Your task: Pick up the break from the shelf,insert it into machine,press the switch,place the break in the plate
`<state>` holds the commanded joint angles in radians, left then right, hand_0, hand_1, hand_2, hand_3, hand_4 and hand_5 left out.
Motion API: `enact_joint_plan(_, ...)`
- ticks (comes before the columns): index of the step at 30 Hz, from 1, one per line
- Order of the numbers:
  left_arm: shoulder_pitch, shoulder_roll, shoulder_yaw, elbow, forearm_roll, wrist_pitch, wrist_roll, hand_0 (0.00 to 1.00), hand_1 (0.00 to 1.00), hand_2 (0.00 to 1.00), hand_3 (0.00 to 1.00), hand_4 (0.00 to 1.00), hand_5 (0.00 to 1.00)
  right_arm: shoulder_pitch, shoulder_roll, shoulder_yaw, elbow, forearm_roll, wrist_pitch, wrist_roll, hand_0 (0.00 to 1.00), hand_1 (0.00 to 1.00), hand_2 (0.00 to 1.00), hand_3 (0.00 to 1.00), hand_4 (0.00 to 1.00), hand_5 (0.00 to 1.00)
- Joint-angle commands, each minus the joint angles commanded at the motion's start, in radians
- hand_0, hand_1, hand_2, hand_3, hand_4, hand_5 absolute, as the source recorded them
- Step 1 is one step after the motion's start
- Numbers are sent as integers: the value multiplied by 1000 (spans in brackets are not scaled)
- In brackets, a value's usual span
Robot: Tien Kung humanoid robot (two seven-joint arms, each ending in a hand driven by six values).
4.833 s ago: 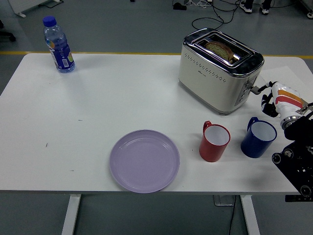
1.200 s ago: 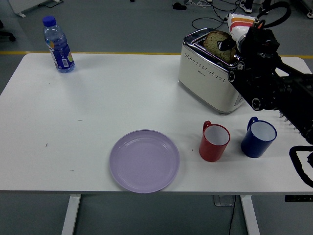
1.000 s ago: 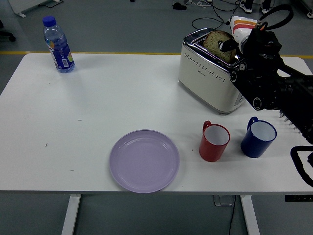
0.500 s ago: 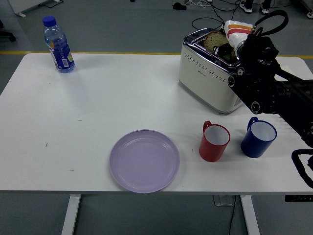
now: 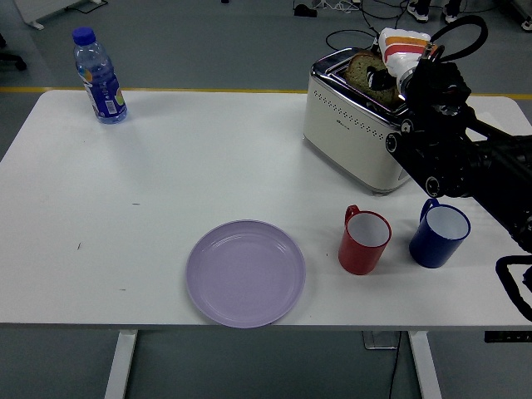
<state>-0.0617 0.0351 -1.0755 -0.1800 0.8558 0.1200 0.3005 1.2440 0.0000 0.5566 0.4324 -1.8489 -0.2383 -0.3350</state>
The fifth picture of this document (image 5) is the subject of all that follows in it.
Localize red mug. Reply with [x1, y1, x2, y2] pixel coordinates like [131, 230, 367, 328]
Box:
[337, 204, 393, 276]

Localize grey furniture base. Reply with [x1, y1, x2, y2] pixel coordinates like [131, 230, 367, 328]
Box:
[504, 0, 532, 32]

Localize black table control panel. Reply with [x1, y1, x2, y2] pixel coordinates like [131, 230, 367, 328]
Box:
[484, 331, 532, 343]

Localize white furniture foot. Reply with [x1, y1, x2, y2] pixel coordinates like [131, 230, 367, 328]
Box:
[14, 0, 110, 31]

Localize clear plastic bracket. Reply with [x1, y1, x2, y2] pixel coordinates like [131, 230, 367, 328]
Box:
[361, 331, 402, 351]

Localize slice of toast bread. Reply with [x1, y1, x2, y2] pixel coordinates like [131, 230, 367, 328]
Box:
[343, 48, 406, 103]

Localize black cable under table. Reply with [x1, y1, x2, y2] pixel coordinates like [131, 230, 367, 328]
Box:
[387, 332, 403, 399]

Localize purple round plate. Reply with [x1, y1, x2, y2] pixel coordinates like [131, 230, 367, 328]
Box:
[185, 219, 308, 329]

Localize black office chair base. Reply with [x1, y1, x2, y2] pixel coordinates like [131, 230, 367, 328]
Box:
[0, 32, 28, 72]

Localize cream and chrome toaster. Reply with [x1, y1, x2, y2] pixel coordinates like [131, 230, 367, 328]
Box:
[302, 47, 413, 196]

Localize water bottle with blue cap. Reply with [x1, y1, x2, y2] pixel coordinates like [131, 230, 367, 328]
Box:
[71, 27, 129, 126]

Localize black floor cable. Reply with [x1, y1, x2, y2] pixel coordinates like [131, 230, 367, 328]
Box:
[325, 0, 416, 52]

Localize white table leg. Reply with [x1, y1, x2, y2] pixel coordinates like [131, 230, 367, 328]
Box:
[103, 330, 139, 399]
[407, 331, 444, 399]

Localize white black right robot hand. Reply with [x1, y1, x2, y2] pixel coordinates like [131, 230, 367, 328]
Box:
[365, 27, 433, 91]

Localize person's black white shoe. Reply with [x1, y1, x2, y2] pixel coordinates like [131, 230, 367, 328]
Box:
[406, 0, 431, 24]
[441, 0, 461, 26]

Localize white floor cables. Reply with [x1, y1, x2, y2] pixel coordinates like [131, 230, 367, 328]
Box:
[312, 0, 363, 12]

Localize blue mug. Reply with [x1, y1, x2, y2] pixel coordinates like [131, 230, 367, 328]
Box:
[408, 198, 471, 269]

